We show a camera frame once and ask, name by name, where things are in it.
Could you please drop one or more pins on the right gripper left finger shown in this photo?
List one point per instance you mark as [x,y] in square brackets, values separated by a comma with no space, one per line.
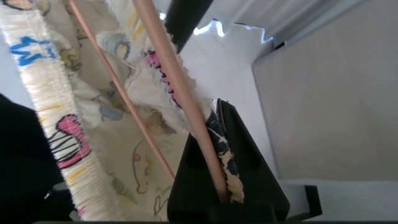
[189,186]

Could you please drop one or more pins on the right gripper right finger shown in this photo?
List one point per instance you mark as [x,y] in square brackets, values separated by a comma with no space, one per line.
[255,180]

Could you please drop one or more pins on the pink clothes hanger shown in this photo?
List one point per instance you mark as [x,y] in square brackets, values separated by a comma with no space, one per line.
[174,71]

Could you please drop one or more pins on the cream printed garment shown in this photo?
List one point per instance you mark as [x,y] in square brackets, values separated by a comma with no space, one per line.
[53,93]

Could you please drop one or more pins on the white curtain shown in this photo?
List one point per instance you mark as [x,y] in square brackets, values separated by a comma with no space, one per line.
[280,12]

